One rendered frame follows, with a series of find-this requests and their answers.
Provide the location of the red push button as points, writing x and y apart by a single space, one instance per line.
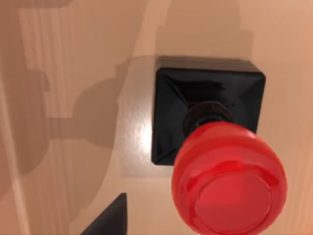
228 181

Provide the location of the black square button base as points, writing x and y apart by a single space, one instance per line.
171 98

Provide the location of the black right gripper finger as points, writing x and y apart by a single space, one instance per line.
112 218

